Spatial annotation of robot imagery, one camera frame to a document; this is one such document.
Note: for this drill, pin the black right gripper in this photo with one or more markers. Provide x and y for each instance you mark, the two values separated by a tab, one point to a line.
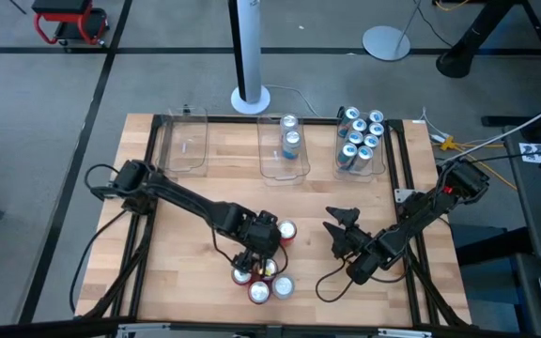
355	241

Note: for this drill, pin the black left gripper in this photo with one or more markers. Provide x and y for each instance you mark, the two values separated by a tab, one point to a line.
261	235

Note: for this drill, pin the white pink Spindrift can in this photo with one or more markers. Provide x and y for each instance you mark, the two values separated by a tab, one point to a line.
283	286

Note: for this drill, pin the clear plastic bin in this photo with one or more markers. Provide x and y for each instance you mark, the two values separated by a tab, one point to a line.
275	169
186	155
345	173

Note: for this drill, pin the silver blue Red Bull can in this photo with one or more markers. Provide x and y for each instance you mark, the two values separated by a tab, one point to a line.
351	113
376	129
359	125
371	141
348	150
364	152
355	137
375	116

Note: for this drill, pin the white blue Spindrift can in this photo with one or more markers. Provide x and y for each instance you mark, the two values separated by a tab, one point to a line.
292	137

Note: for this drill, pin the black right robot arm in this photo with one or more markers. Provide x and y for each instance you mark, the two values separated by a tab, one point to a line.
421	211

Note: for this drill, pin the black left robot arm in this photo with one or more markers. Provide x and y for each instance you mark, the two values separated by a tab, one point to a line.
181	197

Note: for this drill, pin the white power adapter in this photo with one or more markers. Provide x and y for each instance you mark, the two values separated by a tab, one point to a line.
438	138

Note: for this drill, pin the grey floor stand round base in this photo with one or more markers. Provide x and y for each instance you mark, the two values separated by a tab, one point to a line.
386	43

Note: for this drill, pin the tall tower fan round base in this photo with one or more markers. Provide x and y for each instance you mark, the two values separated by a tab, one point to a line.
251	47

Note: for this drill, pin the black crossbar silver brackets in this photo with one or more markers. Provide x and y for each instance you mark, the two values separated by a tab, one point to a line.
40	331

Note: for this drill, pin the black desk leg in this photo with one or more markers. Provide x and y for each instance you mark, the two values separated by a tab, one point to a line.
468	42

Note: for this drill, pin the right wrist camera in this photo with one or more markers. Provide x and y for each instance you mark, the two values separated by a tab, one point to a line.
362	271

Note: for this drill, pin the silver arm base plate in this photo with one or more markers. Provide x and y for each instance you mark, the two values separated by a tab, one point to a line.
403	195

